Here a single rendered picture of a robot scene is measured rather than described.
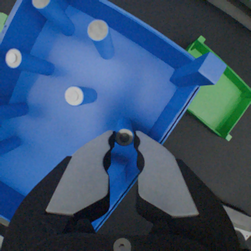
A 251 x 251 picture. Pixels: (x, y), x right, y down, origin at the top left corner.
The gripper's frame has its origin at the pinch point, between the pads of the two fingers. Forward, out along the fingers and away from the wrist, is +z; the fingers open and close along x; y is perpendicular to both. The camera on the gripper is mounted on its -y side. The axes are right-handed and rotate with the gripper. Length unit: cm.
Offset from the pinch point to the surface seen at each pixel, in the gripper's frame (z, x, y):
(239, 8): 42, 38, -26
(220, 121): 36, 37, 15
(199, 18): 46, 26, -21
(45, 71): 6.1, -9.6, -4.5
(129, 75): 7.7, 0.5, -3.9
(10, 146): 3.2, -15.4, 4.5
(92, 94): 4.2, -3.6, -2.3
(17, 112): 4.2, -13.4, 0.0
